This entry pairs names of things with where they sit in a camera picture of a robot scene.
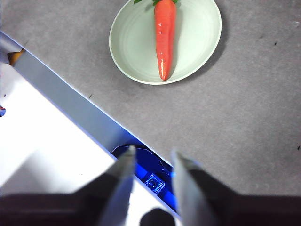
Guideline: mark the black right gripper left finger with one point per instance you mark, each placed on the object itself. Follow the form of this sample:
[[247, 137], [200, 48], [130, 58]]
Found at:
[[94, 207]]

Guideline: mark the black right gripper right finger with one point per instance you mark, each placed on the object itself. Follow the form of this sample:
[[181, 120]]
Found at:
[[223, 209]]

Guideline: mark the green plate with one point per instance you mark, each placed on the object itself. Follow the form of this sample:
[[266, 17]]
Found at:
[[134, 47]]

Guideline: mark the orange carrot with green leaves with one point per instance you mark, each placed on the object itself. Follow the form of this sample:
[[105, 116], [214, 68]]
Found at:
[[165, 42]]

